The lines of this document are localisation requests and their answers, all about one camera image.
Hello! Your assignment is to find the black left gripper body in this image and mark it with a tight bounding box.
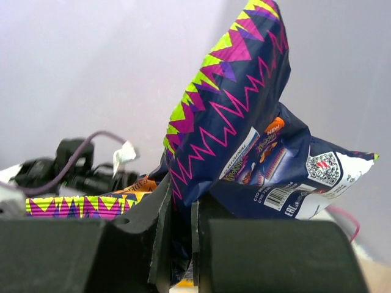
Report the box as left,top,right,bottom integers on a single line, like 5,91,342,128
13,139,139,195

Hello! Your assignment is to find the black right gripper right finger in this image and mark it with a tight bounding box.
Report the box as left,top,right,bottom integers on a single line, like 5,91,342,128
191,195,236,289

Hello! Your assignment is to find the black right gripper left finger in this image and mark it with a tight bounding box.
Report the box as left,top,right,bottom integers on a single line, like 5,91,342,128
112,175,172,287

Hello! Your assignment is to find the blue purple snack bag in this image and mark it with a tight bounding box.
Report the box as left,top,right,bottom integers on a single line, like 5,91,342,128
26,1,378,285

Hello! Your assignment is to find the pink beige paper bag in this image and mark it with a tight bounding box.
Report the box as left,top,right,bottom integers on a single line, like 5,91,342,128
326,206,390,292

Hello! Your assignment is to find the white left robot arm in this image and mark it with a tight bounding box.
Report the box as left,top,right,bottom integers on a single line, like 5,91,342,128
1,139,138,217

